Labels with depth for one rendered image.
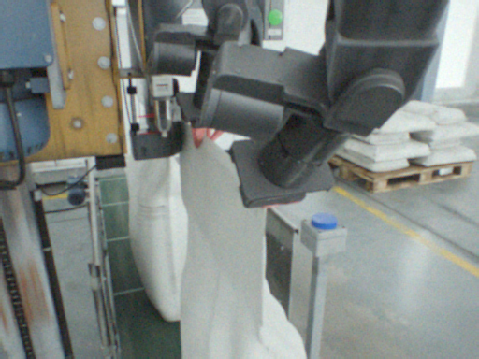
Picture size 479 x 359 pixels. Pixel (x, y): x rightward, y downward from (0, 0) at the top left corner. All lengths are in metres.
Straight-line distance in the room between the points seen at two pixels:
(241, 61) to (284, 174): 0.12
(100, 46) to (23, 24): 0.27
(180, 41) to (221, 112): 0.31
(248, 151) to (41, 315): 0.76
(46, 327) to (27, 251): 0.21
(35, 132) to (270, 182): 0.37
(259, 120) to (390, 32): 0.11
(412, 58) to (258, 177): 0.19
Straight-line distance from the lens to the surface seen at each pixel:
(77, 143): 0.81
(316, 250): 0.90
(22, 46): 0.54
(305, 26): 5.55
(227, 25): 0.56
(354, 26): 0.24
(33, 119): 0.62
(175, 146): 0.83
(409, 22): 0.25
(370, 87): 0.25
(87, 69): 0.78
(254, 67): 0.29
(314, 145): 0.32
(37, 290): 1.01
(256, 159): 0.39
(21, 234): 0.94
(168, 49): 0.59
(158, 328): 1.33
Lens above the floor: 1.25
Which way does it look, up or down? 21 degrees down
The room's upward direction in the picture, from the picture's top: straight up
